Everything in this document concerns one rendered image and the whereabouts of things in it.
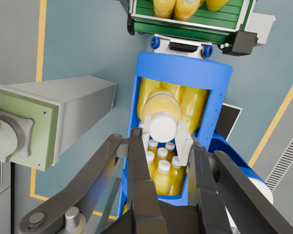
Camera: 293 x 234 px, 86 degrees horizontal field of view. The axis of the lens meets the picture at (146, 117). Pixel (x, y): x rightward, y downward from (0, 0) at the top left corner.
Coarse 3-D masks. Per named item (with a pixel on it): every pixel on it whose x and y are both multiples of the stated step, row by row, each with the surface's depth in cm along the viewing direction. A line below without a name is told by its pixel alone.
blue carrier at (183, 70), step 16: (144, 64) 41; (160, 64) 37; (176, 64) 36; (192, 64) 35; (208, 64) 35; (224, 64) 38; (160, 80) 38; (176, 80) 37; (192, 80) 36; (208, 80) 37; (224, 80) 39; (224, 96) 43; (208, 112) 40; (128, 128) 53; (208, 128) 43; (160, 144) 72; (208, 144) 47
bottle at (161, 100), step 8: (160, 88) 37; (152, 96) 29; (160, 96) 27; (168, 96) 27; (152, 104) 25; (160, 104) 24; (168, 104) 24; (176, 104) 26; (144, 112) 26; (152, 112) 24; (160, 112) 23; (168, 112) 23; (176, 112) 24; (144, 120) 26; (176, 120) 24
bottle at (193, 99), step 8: (184, 88) 48; (192, 88) 46; (200, 88) 45; (184, 96) 48; (192, 96) 46; (200, 96) 46; (184, 104) 48; (192, 104) 47; (200, 104) 47; (184, 112) 49; (192, 112) 47; (200, 112) 49; (184, 120) 49; (192, 120) 48; (192, 128) 49
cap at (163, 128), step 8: (152, 120) 21; (160, 120) 21; (168, 120) 21; (152, 128) 21; (160, 128) 21; (168, 128) 21; (176, 128) 21; (152, 136) 22; (160, 136) 22; (168, 136) 22
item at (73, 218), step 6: (72, 210) 7; (78, 210) 7; (66, 216) 7; (72, 216) 7; (78, 216) 7; (84, 216) 8; (66, 222) 7; (72, 222) 7; (78, 222) 7; (84, 222) 7; (60, 228) 7; (66, 228) 7; (72, 228) 7; (78, 228) 7; (84, 228) 7
